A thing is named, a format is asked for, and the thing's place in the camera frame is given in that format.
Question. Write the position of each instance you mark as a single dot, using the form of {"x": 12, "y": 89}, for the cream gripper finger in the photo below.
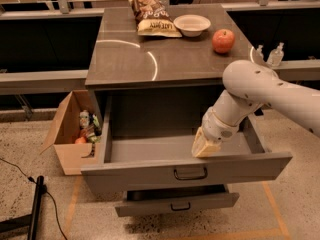
{"x": 209, "y": 148}
{"x": 198, "y": 142}

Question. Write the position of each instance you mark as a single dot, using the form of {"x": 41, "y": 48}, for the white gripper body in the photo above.
{"x": 218, "y": 128}

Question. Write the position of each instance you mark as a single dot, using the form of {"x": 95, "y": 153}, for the grey top drawer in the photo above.
{"x": 147, "y": 142}

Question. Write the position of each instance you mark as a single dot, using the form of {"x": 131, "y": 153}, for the grey drawer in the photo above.
{"x": 147, "y": 142}
{"x": 162, "y": 201}

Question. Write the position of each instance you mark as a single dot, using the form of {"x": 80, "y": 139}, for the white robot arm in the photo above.
{"x": 248, "y": 87}

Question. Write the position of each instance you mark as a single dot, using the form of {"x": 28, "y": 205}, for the grey drawer cabinet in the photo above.
{"x": 122, "y": 59}

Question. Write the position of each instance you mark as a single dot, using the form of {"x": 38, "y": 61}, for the grey bottom drawer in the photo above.
{"x": 162, "y": 201}

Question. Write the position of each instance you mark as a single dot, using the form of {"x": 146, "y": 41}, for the small clear bottle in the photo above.
{"x": 259, "y": 51}

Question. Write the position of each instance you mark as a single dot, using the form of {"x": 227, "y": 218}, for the red apple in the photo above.
{"x": 223, "y": 41}

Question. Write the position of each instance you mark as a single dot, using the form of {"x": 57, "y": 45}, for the clear sanitizer bottle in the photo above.
{"x": 276, "y": 55}

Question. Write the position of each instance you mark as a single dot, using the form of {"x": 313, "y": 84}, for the white bowl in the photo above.
{"x": 192, "y": 25}

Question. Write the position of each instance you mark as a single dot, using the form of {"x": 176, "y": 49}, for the green package in box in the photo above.
{"x": 94, "y": 131}

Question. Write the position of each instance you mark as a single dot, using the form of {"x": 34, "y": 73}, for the white bottle in box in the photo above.
{"x": 84, "y": 119}

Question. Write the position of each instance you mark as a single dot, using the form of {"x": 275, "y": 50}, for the orange fruit in box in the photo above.
{"x": 80, "y": 140}

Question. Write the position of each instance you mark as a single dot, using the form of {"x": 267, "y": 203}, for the brown chip bag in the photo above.
{"x": 152, "y": 19}

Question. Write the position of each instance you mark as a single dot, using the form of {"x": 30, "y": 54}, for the cardboard box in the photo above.
{"x": 65, "y": 130}

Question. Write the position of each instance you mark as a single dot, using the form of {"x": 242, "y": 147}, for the black stand leg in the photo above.
{"x": 30, "y": 220}

